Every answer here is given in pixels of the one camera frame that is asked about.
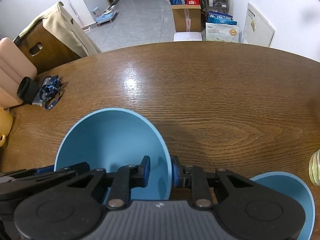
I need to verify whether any blue bowl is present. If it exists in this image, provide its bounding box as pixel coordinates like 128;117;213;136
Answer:
54;108;172;200
251;171;316;240

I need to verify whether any yellow ceramic mug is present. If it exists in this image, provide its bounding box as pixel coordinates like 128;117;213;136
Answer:
0;108;13;147

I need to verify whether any black cylindrical cup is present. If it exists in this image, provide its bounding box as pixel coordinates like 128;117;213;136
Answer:
17;76;39;105

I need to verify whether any clear drinking glass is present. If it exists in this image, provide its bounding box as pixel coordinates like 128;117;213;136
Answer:
309;150;320;186

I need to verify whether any pink ribbed suitcase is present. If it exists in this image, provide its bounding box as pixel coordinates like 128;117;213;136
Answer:
0;37;37;109

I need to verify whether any wooden chair with beige cloth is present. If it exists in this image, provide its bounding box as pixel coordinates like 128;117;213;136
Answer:
14;2;101;74

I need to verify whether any brown cardboard box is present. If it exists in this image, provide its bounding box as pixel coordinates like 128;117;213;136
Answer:
171;5;202;32

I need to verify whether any white leaning board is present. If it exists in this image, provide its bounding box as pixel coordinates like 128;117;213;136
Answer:
243;3;275;47

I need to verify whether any blue police lanyard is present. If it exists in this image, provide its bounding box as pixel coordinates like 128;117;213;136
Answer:
32;74;63;111

